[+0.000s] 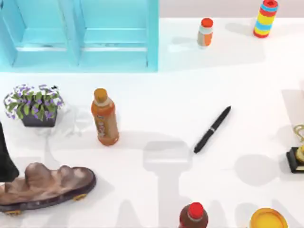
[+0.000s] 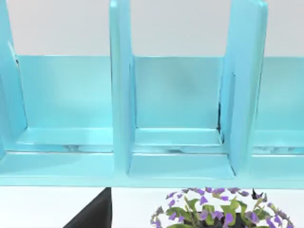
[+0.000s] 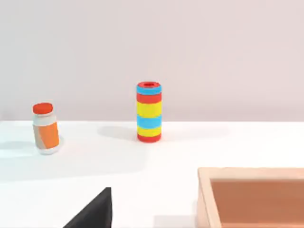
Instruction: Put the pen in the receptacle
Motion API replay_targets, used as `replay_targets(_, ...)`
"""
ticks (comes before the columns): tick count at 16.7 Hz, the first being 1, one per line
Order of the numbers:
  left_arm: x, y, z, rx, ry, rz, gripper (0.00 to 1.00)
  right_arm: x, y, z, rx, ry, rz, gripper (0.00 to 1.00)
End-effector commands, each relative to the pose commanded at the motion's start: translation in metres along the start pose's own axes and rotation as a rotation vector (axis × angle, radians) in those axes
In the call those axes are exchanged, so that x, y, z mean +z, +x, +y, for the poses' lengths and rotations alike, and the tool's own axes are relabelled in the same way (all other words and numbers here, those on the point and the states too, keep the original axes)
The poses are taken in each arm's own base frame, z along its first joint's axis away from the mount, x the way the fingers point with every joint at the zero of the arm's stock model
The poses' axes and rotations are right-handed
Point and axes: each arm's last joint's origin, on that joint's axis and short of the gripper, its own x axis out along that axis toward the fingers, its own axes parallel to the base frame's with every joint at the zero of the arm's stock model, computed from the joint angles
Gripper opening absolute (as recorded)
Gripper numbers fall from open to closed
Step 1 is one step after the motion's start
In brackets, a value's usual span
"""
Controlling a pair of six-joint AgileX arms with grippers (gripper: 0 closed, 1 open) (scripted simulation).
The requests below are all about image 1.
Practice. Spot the orange drink bottle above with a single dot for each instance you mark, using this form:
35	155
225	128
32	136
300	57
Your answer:
104	118

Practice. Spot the black pen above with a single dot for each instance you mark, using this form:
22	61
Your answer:
211	130

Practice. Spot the light blue rack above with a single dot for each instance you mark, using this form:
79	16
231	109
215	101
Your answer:
114	35

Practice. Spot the small orange and grey bottle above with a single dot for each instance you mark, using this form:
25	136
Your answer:
205	35

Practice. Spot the dark brown red-capped bottle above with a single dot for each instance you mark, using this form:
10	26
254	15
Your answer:
194	217

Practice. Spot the purple flower plant pot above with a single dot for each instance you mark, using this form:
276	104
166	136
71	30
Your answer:
35	107

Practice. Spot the brown rock ornament on tray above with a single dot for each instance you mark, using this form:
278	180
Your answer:
47	187

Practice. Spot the stack of coloured rings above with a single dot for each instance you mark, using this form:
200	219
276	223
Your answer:
263	21

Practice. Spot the gold trophy on black base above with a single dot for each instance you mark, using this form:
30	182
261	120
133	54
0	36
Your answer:
298	156

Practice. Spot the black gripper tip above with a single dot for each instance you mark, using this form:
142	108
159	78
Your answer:
6	161

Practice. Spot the yellow round lid container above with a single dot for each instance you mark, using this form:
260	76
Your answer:
268	219

